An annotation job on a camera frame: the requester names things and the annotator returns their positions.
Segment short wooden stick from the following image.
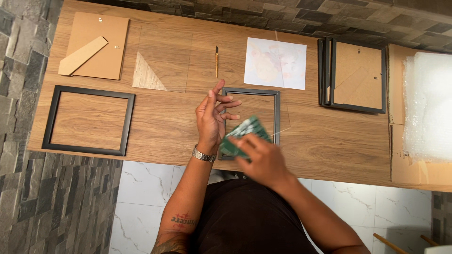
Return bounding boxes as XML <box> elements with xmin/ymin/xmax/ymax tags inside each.
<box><xmin>420</xmin><ymin>234</ymin><xmax>440</xmax><ymax>247</ymax></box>

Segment white object corner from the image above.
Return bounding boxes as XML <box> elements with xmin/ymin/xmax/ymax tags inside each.
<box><xmin>424</xmin><ymin>245</ymin><xmax>452</xmax><ymax>254</ymax></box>

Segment silver metal wristwatch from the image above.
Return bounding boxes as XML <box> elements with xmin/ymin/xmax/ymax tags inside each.
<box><xmin>192</xmin><ymin>145</ymin><xmax>217</xmax><ymax>163</ymax></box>

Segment person's left hand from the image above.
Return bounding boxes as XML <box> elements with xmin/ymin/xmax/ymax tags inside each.
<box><xmin>195</xmin><ymin>79</ymin><xmax>243</xmax><ymax>156</ymax></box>

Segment brown backing board with stand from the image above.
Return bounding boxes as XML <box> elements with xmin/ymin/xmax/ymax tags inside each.
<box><xmin>58</xmin><ymin>11</ymin><xmax>130</xmax><ymax>81</ymax></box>

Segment black picture frame with glass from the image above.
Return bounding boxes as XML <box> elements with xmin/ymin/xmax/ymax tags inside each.
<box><xmin>218</xmin><ymin>87</ymin><xmax>291</xmax><ymax>161</ymax></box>

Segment black picture frames underneath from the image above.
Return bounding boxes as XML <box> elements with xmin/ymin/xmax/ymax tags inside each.
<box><xmin>317</xmin><ymin>37</ymin><xmax>333</xmax><ymax>107</ymax></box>

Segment person's right hand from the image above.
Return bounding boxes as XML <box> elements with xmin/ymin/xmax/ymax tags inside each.
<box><xmin>229</xmin><ymin>133</ymin><xmax>294</xmax><ymax>188</ymax></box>

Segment empty black picture frame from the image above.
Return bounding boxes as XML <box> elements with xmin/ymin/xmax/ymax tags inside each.
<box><xmin>41</xmin><ymin>85</ymin><xmax>136</xmax><ymax>157</ymax></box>

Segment pale printed paper picture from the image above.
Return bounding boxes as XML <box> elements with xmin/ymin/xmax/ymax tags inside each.
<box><xmin>243</xmin><ymin>37</ymin><xmax>307</xmax><ymax>91</ymax></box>

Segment clear bubble wrap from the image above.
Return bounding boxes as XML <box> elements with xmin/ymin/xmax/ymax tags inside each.
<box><xmin>402</xmin><ymin>52</ymin><xmax>452</xmax><ymax>164</ymax></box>

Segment green cleaning cloth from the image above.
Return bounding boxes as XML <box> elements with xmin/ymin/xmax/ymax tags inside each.
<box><xmin>219</xmin><ymin>115</ymin><xmax>274</xmax><ymax>163</ymax></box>

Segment brown cardboard box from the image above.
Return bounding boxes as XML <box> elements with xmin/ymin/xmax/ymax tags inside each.
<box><xmin>387</xmin><ymin>43</ymin><xmax>452</xmax><ymax>193</ymax></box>

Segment clear glass sheet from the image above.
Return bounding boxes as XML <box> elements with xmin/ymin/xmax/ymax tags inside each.
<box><xmin>131</xmin><ymin>26</ymin><xmax>194</xmax><ymax>94</ymax></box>

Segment long wooden stick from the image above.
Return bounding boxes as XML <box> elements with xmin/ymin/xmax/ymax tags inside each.
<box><xmin>373</xmin><ymin>233</ymin><xmax>410</xmax><ymax>254</ymax></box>

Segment black frame with backing board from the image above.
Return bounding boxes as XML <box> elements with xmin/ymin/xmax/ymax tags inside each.
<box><xmin>329</xmin><ymin>38</ymin><xmax>387</xmax><ymax>115</ymax></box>

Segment person's black shirt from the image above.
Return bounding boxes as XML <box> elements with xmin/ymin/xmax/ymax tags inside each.
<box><xmin>190</xmin><ymin>178</ymin><xmax>320</xmax><ymax>254</ymax></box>

